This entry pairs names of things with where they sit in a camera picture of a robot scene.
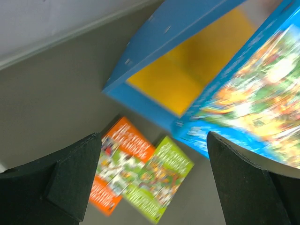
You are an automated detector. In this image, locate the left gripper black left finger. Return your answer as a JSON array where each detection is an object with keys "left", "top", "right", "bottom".
[{"left": 0, "top": 133, "right": 102, "bottom": 225}]

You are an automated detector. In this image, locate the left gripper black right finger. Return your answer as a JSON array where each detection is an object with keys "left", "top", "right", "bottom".
[{"left": 207, "top": 132, "right": 300, "bottom": 225}]

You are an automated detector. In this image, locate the light blue 26-storey book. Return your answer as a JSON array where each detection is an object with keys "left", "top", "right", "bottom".
[{"left": 173, "top": 0, "right": 300, "bottom": 168}]

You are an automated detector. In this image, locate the orange 78-storey treehouse book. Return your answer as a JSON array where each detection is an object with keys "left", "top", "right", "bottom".
[{"left": 89, "top": 117, "right": 155, "bottom": 216}]

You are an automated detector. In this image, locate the lime 65-storey treehouse book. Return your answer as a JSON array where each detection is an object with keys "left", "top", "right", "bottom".
[{"left": 124, "top": 136, "right": 194, "bottom": 224}]

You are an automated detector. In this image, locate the colourful wooden bookshelf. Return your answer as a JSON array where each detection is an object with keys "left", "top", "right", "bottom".
[{"left": 103, "top": 0, "right": 280, "bottom": 131}]

